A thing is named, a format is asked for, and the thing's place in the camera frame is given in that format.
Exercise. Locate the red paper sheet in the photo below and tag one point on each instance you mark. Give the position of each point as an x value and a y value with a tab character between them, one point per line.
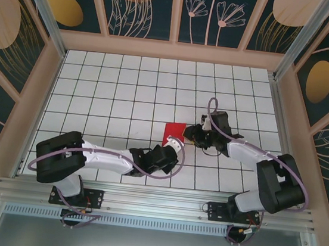
174	131

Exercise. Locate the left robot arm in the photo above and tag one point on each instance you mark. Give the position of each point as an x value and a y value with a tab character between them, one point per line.
57	161

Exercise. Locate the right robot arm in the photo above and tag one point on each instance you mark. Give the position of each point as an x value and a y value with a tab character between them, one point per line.
274	184

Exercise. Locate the aluminium mounting rail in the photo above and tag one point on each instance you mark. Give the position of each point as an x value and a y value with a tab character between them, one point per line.
155	201

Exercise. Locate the aluminium table side rail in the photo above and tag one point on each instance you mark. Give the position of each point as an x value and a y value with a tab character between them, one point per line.
287	129

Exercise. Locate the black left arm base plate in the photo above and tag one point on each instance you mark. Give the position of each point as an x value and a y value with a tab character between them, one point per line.
95	198

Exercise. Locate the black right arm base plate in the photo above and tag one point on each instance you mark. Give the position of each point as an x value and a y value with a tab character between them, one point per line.
216	212

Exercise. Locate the aluminium frame post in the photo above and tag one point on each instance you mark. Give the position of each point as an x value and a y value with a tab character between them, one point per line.
43	12
300	40

